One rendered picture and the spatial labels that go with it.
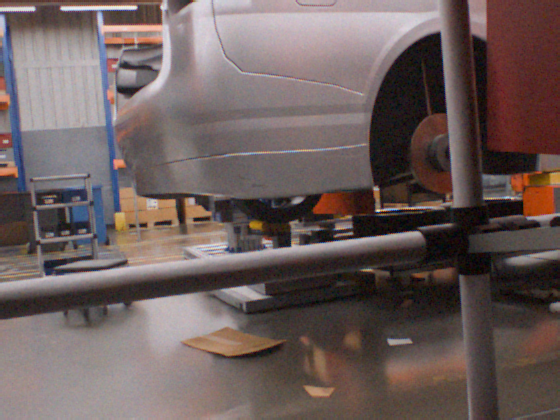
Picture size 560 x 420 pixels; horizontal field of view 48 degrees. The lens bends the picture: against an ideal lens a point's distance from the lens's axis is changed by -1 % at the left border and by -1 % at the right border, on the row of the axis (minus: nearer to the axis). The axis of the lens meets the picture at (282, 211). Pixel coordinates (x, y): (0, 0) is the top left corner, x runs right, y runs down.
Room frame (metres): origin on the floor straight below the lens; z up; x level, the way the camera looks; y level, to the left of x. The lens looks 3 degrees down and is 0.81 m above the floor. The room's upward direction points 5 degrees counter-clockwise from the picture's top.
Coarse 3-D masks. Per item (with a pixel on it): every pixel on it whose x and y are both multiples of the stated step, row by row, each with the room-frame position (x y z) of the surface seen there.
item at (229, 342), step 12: (204, 336) 3.29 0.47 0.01; (216, 336) 3.27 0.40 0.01; (228, 336) 3.25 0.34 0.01; (240, 336) 3.23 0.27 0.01; (252, 336) 3.21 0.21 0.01; (204, 348) 3.06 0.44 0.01; (216, 348) 3.03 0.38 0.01; (228, 348) 3.01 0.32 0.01; (240, 348) 2.99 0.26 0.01; (252, 348) 2.98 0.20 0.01; (264, 348) 2.88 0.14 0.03
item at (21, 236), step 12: (0, 204) 10.21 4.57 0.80; (12, 204) 10.26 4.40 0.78; (24, 204) 10.31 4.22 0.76; (0, 216) 10.21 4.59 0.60; (12, 216) 10.25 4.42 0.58; (24, 216) 10.30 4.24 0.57; (0, 228) 10.20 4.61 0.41; (12, 228) 10.25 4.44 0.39; (24, 228) 10.30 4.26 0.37; (0, 240) 10.20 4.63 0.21; (12, 240) 10.24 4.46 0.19; (24, 240) 10.29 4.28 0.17
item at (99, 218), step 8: (88, 192) 9.75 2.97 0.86; (96, 192) 9.80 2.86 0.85; (96, 200) 9.79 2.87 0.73; (72, 208) 9.65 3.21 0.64; (80, 208) 9.69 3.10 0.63; (96, 208) 9.79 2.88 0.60; (72, 216) 9.68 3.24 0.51; (80, 216) 9.69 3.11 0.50; (96, 216) 9.78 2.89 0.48; (96, 224) 9.78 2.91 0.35; (104, 224) 9.83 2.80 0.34; (96, 232) 9.78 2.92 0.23; (104, 232) 9.82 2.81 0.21; (72, 240) 9.67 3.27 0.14; (80, 240) 9.67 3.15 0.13; (88, 240) 9.72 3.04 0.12; (104, 240) 9.82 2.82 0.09
